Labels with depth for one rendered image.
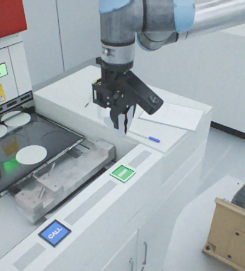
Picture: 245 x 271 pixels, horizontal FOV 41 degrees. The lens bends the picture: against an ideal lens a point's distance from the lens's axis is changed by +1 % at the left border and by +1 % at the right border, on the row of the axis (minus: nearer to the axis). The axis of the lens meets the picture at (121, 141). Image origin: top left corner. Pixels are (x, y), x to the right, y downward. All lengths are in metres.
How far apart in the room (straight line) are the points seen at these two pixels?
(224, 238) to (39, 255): 0.45
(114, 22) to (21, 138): 0.67
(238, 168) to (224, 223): 1.70
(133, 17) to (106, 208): 0.46
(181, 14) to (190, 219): 0.59
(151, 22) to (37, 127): 0.71
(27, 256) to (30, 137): 0.54
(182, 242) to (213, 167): 1.57
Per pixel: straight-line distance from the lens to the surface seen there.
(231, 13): 0.89
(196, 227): 1.00
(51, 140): 1.18
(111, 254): 1.01
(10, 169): 1.09
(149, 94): 0.73
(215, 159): 2.57
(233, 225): 0.84
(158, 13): 0.69
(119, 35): 0.69
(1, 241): 1.01
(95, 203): 0.86
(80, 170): 1.06
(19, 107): 1.33
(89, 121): 1.16
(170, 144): 1.04
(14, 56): 1.27
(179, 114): 1.19
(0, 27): 1.16
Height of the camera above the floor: 1.59
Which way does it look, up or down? 37 degrees down
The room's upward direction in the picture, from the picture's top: straight up
